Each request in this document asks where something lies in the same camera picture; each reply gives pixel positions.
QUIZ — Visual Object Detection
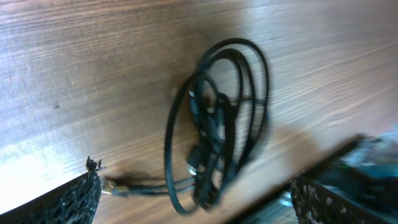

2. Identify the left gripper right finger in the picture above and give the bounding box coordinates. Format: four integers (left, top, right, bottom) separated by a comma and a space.
290, 176, 397, 224

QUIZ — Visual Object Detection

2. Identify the thin black usb cable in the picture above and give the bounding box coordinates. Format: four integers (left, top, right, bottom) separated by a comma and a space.
101, 93, 268, 200

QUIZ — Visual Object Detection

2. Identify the thick black usb cable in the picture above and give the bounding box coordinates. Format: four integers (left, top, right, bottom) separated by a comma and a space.
164, 37, 271, 217

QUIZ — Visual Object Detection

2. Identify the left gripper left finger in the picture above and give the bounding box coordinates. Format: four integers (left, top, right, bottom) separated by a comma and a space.
1, 158, 104, 224

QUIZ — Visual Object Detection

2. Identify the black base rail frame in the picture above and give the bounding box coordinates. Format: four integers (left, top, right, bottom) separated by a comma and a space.
226, 124, 398, 224

